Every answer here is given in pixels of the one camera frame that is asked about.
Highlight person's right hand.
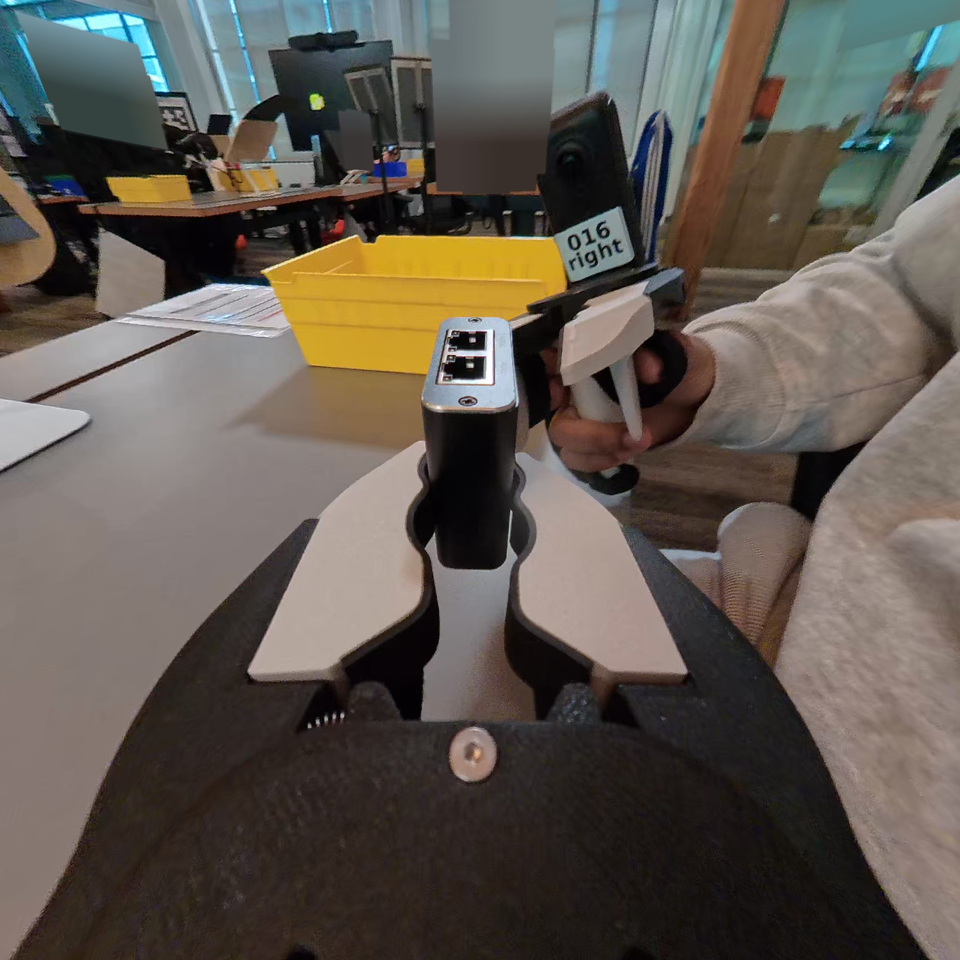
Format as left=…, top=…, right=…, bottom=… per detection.
left=549, top=333, right=715, bottom=477

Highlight small yellow bin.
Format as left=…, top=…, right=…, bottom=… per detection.
left=105, top=174, right=193, bottom=204

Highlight fiducial marker sign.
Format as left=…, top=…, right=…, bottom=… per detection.
left=153, top=91, right=199, bottom=138

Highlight long wooden desk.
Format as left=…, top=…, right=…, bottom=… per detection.
left=78, top=178, right=425, bottom=252

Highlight person's grey hoodie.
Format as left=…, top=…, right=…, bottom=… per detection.
left=776, top=352, right=960, bottom=960

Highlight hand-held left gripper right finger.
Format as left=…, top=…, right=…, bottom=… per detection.
left=508, top=450, right=690, bottom=717

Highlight black network adapter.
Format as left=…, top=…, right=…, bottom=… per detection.
left=420, top=316, right=521, bottom=570

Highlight white paper sheet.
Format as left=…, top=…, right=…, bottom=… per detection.
left=116, top=283, right=294, bottom=339

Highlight wooden post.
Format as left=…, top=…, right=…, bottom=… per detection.
left=666, top=0, right=789, bottom=301

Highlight black monitor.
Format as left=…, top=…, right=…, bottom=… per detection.
left=268, top=31, right=397, bottom=189

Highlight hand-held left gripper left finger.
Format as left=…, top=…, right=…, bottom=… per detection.
left=247, top=442, right=441, bottom=720

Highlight white screen stand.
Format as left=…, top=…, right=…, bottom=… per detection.
left=0, top=397, right=93, bottom=474

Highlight cardboard box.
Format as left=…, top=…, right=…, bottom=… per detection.
left=206, top=116, right=280, bottom=195

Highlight grey desk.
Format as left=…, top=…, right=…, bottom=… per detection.
left=0, top=318, right=571, bottom=957

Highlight blue white striped object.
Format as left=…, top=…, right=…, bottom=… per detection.
left=628, top=111, right=674, bottom=260

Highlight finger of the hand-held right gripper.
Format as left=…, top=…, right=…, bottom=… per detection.
left=558, top=288, right=656, bottom=386
left=514, top=317, right=561, bottom=452

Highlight yellow plastic bin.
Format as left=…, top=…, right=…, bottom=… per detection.
left=261, top=234, right=570, bottom=375

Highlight person's right forearm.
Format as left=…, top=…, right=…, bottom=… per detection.
left=678, top=176, right=960, bottom=453

